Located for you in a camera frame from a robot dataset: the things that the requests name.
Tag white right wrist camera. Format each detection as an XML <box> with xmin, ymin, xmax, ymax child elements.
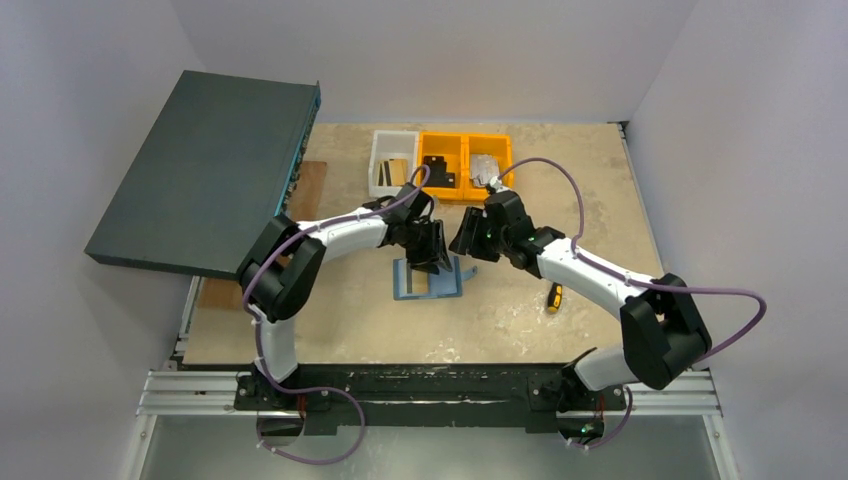
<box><xmin>485</xmin><ymin>175</ymin><xmax>511</xmax><ymax>195</ymax></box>

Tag yellow bin right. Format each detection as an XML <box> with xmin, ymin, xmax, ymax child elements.
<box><xmin>459</xmin><ymin>133</ymin><xmax>513</xmax><ymax>203</ymax></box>

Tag gold cards in white bin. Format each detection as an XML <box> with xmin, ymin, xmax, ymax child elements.
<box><xmin>377</xmin><ymin>158</ymin><xmax>409</xmax><ymax>187</ymax></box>

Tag teal card holder wallet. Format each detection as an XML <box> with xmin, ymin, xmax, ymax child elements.
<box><xmin>392</xmin><ymin>256</ymin><xmax>478</xmax><ymax>301</ymax></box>

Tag yellow bin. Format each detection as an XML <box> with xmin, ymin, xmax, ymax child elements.
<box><xmin>416</xmin><ymin>131</ymin><xmax>467</xmax><ymax>203</ymax></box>
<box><xmin>459</xmin><ymin>133</ymin><xmax>513</xmax><ymax>203</ymax></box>

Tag yellow bin middle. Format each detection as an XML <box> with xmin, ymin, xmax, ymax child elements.
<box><xmin>416</xmin><ymin>131</ymin><xmax>467</xmax><ymax>203</ymax></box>

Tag black cards in yellow bin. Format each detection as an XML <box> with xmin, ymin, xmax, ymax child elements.
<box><xmin>423</xmin><ymin>155</ymin><xmax>457</xmax><ymax>188</ymax></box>

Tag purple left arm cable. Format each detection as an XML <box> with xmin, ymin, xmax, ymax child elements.
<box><xmin>241</xmin><ymin>164</ymin><xmax>432</xmax><ymax>466</ymax></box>

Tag wooden board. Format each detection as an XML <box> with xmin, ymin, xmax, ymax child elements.
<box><xmin>195</xmin><ymin>161</ymin><xmax>328</xmax><ymax>310</ymax></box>

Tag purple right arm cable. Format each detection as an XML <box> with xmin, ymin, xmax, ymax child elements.
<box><xmin>493</xmin><ymin>156</ymin><xmax>768</xmax><ymax>452</ymax></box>

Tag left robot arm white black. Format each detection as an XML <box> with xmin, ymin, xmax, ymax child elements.
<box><xmin>237</xmin><ymin>183</ymin><xmax>453</xmax><ymax>383</ymax></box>

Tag aluminium frame rail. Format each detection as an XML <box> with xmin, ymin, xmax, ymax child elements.
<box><xmin>125</xmin><ymin>265</ymin><xmax>737</xmax><ymax>479</ymax></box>

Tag silver cards in yellow bin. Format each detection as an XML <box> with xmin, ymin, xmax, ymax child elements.
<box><xmin>469</xmin><ymin>154</ymin><xmax>500</xmax><ymax>188</ymax></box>

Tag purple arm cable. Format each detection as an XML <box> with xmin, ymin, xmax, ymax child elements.
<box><xmin>493</xmin><ymin>156</ymin><xmax>768</xmax><ymax>452</ymax></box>
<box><xmin>241</xmin><ymin>164</ymin><xmax>432</xmax><ymax>466</ymax></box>

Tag dark grey network switch box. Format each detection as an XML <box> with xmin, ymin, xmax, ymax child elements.
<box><xmin>85</xmin><ymin>70</ymin><xmax>321</xmax><ymax>280</ymax></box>

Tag yellow handled screwdriver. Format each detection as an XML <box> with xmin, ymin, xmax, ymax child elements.
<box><xmin>545</xmin><ymin>283</ymin><xmax>563</xmax><ymax>314</ymax></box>

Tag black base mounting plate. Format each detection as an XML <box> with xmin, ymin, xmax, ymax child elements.
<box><xmin>234</xmin><ymin>363</ymin><xmax>629</xmax><ymax>439</ymax></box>

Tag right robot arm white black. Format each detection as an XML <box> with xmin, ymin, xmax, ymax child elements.
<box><xmin>449</xmin><ymin>190</ymin><xmax>712</xmax><ymax>392</ymax></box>

